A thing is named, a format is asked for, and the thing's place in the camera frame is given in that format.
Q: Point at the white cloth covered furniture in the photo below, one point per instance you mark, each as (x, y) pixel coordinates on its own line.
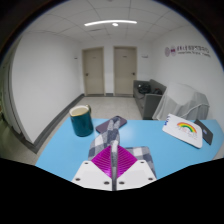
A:
(181, 101)

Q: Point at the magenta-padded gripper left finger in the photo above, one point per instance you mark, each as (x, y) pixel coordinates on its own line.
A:
(93, 173)

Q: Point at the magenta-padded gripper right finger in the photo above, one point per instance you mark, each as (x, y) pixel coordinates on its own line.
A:
(136, 173)

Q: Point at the dark teal mug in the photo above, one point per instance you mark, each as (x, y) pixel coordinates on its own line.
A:
(81, 125)

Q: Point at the long ceiling light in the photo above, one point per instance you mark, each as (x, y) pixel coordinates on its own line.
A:
(110, 22)

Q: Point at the wall sign lettering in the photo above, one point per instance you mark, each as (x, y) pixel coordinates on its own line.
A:
(190, 50)

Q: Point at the grey white checked towel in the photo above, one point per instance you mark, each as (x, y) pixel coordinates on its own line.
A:
(112, 133)

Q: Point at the beige door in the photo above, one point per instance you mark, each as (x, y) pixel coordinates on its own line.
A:
(125, 70)
(93, 71)

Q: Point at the small round ceiling light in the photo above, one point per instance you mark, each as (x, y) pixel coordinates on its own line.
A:
(115, 24)

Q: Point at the black flat phone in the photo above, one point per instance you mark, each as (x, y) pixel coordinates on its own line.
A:
(205, 131)

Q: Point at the white rainbow print mouse pad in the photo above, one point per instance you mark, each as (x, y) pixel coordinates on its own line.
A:
(183, 131)

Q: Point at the black bag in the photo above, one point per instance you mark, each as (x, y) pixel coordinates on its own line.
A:
(144, 88)

